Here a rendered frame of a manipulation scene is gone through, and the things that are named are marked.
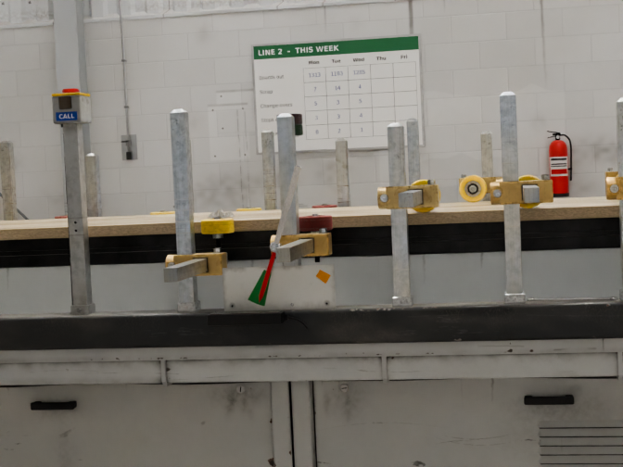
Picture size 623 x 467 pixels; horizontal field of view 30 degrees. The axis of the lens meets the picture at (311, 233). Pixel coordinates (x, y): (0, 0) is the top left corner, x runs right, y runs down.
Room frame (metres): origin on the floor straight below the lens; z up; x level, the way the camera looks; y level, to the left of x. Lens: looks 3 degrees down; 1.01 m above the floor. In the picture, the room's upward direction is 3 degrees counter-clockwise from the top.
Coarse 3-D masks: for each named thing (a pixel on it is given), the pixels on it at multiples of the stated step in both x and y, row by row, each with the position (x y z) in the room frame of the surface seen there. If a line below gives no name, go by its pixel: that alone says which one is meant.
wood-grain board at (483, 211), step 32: (0, 224) 3.36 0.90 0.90; (32, 224) 3.24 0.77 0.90; (64, 224) 3.12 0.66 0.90; (96, 224) 3.01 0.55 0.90; (128, 224) 2.92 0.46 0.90; (160, 224) 2.91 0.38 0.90; (256, 224) 2.87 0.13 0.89; (352, 224) 2.82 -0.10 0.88; (384, 224) 2.81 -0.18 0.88; (416, 224) 2.80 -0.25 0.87
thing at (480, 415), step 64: (0, 256) 3.00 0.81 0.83; (64, 256) 2.96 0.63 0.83; (128, 256) 2.93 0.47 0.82; (256, 256) 2.88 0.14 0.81; (320, 256) 2.85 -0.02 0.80; (384, 256) 2.82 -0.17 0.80; (448, 256) 2.80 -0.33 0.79; (576, 256) 2.75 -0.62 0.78; (128, 384) 2.97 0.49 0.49; (256, 384) 2.92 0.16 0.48; (320, 384) 2.89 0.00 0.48; (384, 384) 2.86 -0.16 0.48; (448, 384) 2.83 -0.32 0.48; (512, 384) 2.81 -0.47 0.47; (576, 384) 2.78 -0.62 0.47; (0, 448) 3.03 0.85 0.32; (64, 448) 3.00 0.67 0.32; (128, 448) 2.97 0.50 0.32; (192, 448) 2.95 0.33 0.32; (256, 448) 2.92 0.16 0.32; (320, 448) 2.89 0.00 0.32; (384, 448) 2.86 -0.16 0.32; (448, 448) 2.83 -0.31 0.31; (512, 448) 2.81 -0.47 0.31; (576, 448) 2.78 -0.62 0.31
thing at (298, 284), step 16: (224, 272) 2.66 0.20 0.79; (240, 272) 2.66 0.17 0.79; (256, 272) 2.65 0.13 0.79; (272, 272) 2.64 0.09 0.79; (288, 272) 2.64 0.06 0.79; (304, 272) 2.63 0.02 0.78; (224, 288) 2.66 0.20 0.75; (240, 288) 2.66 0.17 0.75; (272, 288) 2.64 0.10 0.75; (288, 288) 2.64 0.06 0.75; (304, 288) 2.63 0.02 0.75; (320, 288) 2.62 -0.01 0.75; (224, 304) 2.66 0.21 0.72; (240, 304) 2.66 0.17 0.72; (256, 304) 2.65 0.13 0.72; (272, 304) 2.64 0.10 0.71; (288, 304) 2.64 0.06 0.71; (304, 304) 2.63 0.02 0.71; (320, 304) 2.62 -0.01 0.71
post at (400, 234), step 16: (400, 128) 2.60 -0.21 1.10; (400, 144) 2.60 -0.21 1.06; (400, 160) 2.60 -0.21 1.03; (400, 176) 2.60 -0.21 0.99; (400, 208) 2.60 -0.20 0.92; (400, 224) 2.60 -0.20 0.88; (400, 240) 2.60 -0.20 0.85; (400, 256) 2.60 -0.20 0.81; (400, 272) 2.60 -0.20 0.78; (400, 288) 2.60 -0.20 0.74
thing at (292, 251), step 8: (304, 240) 2.57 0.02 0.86; (312, 240) 2.62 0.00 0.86; (280, 248) 2.35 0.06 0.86; (288, 248) 2.35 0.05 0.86; (296, 248) 2.42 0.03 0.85; (304, 248) 2.51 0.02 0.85; (312, 248) 2.62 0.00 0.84; (280, 256) 2.35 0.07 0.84; (288, 256) 2.35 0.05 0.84; (296, 256) 2.41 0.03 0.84
